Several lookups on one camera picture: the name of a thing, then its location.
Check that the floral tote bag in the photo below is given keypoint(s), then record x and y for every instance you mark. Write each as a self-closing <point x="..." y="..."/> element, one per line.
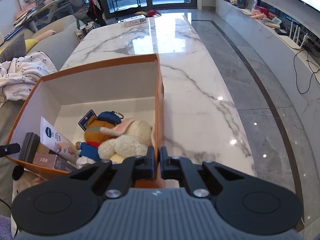
<point x="83" y="31"/>

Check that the beige sofa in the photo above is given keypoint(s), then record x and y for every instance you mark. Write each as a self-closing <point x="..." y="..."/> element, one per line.
<point x="58" y="47"/>

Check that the grey office chair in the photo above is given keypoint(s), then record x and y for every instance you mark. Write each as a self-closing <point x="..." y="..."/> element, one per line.
<point x="80" y="9"/>

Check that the orange cardboard box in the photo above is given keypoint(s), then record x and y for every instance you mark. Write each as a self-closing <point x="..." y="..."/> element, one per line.
<point x="130" y="85"/>

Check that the cream crochet bunny doll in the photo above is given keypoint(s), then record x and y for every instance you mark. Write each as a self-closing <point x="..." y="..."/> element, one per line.
<point x="131" y="137"/>

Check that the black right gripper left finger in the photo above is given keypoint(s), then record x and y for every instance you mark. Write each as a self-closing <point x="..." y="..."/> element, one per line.
<point x="124" y="176"/>

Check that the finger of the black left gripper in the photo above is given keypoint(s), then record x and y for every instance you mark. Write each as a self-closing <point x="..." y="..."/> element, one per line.
<point x="9" y="149"/>

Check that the white hand cream tube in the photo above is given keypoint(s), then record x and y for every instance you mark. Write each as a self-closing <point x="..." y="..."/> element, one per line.
<point x="56" y="142"/>

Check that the grey checkered pillow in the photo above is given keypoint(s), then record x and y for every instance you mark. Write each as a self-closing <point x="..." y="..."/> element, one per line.
<point x="15" y="49"/>

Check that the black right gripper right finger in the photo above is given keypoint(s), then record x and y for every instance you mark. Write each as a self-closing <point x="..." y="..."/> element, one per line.
<point x="184" y="171"/>

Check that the cluttered desk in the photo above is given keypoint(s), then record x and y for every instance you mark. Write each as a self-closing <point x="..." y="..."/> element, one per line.
<point x="34" y="15"/>

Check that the small black box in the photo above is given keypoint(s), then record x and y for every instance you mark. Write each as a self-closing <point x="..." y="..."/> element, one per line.
<point x="29" y="147"/>

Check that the patterned white blanket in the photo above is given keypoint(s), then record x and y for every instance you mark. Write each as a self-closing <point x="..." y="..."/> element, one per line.
<point x="20" y="75"/>

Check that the white wifi router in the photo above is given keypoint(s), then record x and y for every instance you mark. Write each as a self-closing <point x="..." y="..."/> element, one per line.
<point x="292" y="38"/>

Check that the illustrated card box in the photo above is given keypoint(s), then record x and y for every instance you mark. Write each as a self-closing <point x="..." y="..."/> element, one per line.
<point x="53" y="161"/>

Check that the white flat box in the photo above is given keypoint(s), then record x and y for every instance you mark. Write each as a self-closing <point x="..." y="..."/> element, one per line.
<point x="136" y="20"/>

